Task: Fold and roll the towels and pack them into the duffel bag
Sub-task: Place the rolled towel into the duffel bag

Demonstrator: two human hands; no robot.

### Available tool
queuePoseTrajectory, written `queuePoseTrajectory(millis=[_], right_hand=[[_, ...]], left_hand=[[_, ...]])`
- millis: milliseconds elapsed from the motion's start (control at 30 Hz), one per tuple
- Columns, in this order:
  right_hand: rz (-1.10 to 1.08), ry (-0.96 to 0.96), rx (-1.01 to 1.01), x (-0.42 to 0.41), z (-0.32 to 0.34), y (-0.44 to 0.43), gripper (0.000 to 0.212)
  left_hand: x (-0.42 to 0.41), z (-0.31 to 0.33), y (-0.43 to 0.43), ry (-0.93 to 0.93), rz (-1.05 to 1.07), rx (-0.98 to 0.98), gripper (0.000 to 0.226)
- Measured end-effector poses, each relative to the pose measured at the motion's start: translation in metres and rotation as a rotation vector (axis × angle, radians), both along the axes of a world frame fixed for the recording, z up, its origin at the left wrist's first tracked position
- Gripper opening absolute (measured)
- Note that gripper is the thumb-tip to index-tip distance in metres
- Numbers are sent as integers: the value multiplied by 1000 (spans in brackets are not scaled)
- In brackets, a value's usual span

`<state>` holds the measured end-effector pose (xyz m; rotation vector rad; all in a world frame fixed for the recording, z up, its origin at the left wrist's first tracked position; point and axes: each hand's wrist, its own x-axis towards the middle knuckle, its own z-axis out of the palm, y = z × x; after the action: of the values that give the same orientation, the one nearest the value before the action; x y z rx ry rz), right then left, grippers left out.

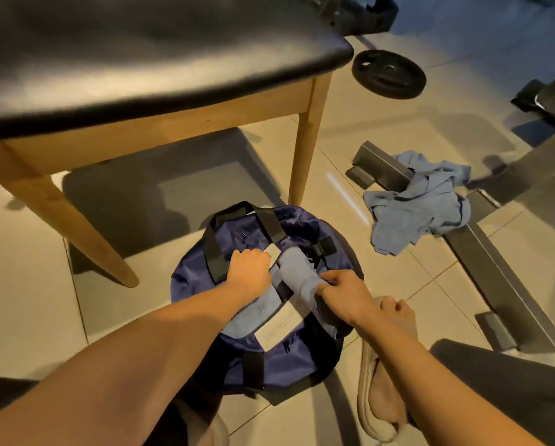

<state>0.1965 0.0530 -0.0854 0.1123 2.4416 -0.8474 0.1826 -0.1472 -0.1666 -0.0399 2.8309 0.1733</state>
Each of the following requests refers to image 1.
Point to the navy blue bag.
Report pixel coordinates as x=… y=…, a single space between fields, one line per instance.
x=194 y=274

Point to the single blue-grey towel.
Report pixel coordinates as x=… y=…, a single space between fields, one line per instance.
x=298 y=272
x=251 y=314

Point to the loose black weight plate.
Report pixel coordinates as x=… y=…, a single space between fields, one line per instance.
x=389 y=74

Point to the person's left leg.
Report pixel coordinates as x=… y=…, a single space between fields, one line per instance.
x=194 y=418

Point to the wooden chair with black seat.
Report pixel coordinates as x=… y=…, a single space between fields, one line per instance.
x=147 y=60

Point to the person's right hand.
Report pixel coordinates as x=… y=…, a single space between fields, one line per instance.
x=347 y=294

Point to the person's left forearm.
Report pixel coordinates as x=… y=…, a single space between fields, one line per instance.
x=101 y=376

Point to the person's right forearm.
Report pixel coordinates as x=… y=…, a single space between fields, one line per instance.
x=445 y=385

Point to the pile of blue-grey towels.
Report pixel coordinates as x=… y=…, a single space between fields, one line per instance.
x=417 y=209

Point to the person's left hand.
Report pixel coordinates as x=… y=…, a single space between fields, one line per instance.
x=249 y=272

